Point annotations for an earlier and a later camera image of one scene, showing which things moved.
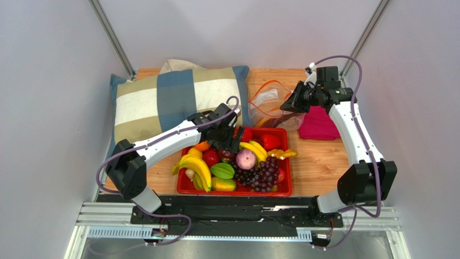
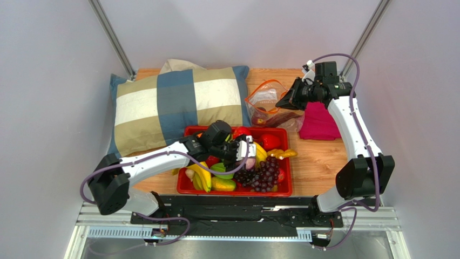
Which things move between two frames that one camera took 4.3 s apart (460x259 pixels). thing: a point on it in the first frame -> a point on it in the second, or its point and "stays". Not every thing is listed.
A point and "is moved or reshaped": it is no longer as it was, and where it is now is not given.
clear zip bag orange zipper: x=264 y=108 stays
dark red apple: x=227 y=155 is moved or reshaped
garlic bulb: x=190 y=173 stays
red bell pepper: x=269 y=142 stays
